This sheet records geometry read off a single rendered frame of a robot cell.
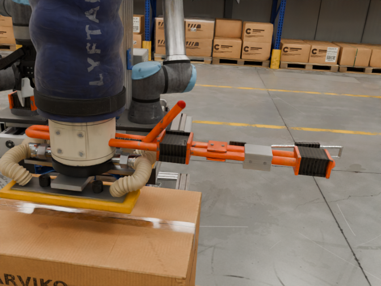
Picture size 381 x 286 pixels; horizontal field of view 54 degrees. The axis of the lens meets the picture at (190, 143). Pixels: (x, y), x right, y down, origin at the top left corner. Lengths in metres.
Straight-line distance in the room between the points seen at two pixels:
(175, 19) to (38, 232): 0.96
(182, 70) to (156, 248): 0.80
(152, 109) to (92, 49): 0.69
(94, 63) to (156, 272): 0.51
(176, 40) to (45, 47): 0.76
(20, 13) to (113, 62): 0.45
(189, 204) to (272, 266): 1.37
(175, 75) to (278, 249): 1.50
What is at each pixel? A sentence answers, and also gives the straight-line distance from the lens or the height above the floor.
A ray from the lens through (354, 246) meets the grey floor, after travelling 2.86.
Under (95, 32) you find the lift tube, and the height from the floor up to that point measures 1.46.
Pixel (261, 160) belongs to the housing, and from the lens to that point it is 0.96.
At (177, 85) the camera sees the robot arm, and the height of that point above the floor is 1.19.
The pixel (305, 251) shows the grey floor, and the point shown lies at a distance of 2.68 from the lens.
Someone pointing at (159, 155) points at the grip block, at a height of 1.17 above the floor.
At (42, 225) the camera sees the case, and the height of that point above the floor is 0.94.
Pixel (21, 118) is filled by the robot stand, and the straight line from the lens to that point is 1.66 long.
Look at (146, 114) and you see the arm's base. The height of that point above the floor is 1.08.
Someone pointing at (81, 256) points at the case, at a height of 0.94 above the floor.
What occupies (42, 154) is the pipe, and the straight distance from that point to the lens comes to 1.10.
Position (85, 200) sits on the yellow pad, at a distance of 0.97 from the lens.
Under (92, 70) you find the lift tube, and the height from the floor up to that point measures 1.38.
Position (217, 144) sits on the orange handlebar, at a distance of 0.99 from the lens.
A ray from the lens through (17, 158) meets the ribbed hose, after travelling 1.10.
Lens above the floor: 1.58
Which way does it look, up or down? 23 degrees down
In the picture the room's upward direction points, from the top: 3 degrees clockwise
